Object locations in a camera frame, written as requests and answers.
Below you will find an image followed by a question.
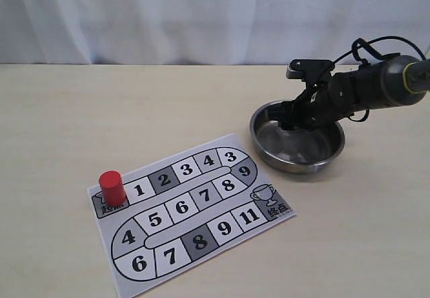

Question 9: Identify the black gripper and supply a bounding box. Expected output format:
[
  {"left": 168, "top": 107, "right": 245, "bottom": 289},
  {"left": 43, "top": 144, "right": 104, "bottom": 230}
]
[{"left": 268, "top": 74, "right": 359, "bottom": 131}]

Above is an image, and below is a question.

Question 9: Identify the red cylinder game piece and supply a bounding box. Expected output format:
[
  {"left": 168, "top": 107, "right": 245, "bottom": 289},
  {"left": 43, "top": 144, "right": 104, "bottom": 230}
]
[{"left": 99, "top": 170, "right": 126, "bottom": 207}]

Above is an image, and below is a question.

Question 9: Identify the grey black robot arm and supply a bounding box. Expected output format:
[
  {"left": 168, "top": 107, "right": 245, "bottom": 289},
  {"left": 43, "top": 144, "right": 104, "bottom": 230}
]
[{"left": 266, "top": 54, "right": 429, "bottom": 130}]

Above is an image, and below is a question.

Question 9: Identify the round stainless steel dish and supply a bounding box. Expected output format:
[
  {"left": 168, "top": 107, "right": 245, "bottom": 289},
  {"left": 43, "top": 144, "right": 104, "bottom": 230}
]
[{"left": 249, "top": 100, "right": 345, "bottom": 175}]

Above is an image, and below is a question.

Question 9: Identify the printed paper game board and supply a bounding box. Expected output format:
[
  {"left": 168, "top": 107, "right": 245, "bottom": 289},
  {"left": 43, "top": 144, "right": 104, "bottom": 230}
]
[{"left": 87, "top": 134, "right": 295, "bottom": 297}]

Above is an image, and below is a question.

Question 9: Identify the white backdrop curtain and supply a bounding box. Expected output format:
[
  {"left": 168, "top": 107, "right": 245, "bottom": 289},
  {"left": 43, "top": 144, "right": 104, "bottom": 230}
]
[{"left": 1, "top": 0, "right": 429, "bottom": 64}]

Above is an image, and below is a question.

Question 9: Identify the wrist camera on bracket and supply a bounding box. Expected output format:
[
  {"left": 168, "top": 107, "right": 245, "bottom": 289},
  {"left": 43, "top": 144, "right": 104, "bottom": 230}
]
[{"left": 286, "top": 59, "right": 335, "bottom": 81}]

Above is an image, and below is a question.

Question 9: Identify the black cable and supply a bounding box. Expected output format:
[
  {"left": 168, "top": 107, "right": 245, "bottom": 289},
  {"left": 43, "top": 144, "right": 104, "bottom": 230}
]
[{"left": 331, "top": 36, "right": 427, "bottom": 123}]

